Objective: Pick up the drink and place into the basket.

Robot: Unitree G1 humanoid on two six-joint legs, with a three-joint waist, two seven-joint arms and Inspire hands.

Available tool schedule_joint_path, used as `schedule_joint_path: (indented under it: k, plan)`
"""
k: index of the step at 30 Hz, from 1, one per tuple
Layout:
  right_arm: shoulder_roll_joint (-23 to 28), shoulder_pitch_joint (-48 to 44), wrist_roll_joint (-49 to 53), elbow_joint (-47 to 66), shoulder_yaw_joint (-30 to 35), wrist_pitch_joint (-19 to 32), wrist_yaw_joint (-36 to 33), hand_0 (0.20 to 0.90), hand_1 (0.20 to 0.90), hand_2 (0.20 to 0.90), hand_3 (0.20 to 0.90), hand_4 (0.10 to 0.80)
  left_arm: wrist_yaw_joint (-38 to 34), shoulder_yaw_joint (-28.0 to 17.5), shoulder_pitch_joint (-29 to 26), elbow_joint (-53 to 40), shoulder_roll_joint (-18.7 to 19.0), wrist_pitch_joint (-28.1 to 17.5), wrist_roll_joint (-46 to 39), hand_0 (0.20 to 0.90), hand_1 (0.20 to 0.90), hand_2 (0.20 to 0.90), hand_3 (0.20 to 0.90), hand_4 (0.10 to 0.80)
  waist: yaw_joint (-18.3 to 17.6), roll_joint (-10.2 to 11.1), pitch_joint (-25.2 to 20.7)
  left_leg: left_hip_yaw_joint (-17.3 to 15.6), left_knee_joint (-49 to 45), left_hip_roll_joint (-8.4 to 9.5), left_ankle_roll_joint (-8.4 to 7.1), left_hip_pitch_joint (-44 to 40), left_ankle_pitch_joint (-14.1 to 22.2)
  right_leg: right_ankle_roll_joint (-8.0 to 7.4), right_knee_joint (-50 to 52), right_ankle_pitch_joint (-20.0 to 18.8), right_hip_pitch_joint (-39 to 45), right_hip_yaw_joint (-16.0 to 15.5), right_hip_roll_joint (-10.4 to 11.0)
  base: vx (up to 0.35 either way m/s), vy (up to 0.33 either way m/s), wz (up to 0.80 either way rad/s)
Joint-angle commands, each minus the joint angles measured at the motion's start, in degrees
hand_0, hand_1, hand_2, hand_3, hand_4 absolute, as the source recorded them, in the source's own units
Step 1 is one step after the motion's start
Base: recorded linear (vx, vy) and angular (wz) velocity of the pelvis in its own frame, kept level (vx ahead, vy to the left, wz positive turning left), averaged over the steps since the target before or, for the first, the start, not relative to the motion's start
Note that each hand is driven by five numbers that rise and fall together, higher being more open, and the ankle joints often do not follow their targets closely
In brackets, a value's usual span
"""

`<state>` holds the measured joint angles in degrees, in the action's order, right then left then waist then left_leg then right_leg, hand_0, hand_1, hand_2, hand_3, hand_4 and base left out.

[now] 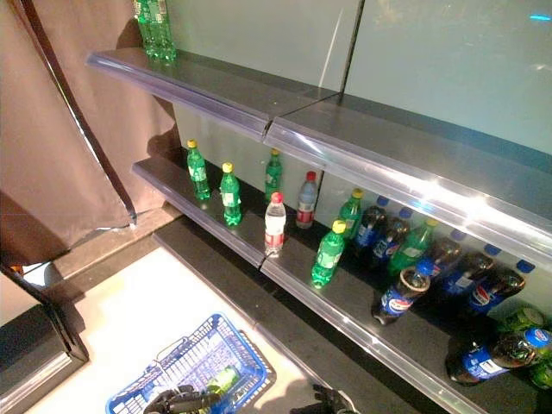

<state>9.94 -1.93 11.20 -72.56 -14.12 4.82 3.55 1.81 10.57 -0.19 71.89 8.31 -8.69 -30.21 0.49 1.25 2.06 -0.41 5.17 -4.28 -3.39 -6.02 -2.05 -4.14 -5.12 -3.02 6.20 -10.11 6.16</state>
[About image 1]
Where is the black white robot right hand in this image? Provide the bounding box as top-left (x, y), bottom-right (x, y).
top-left (291, 383), bottom-right (359, 414)

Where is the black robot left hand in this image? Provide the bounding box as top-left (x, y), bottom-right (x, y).
top-left (144, 385), bottom-right (222, 414)

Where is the metal wire basket handle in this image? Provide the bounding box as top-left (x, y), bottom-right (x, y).
top-left (153, 335), bottom-right (202, 367)

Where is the blue plastic shopping basket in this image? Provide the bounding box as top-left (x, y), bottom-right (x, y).
top-left (105, 312), bottom-right (277, 414)

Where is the clear water bottle red cap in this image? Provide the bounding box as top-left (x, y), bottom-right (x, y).
top-left (295, 171), bottom-right (319, 229)
top-left (263, 191), bottom-right (288, 259)

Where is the small green soda bottle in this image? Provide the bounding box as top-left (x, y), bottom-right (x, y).
top-left (219, 161), bottom-right (243, 228)
top-left (263, 147), bottom-right (284, 202)
top-left (185, 138), bottom-right (212, 202)
top-left (386, 217), bottom-right (440, 277)
top-left (206, 364), bottom-right (241, 392)
top-left (310, 218), bottom-right (348, 290)
top-left (338, 188), bottom-right (365, 241)

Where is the dark glass display cabinet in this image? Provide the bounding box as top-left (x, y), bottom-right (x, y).
top-left (0, 258), bottom-right (91, 405)

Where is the large cola bottle blue label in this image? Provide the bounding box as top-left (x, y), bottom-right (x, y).
top-left (445, 327), bottom-right (552, 386)

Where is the large green soda bottle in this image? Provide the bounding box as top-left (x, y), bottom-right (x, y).
top-left (528, 355), bottom-right (552, 392)
top-left (495, 304), bottom-right (547, 336)
top-left (132, 0), bottom-right (178, 61)

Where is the brown grey curtain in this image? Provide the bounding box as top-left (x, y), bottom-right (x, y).
top-left (0, 0), bottom-right (182, 260)

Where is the black slotted shelf post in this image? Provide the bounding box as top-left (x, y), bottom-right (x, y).
top-left (338, 0), bottom-right (367, 98)

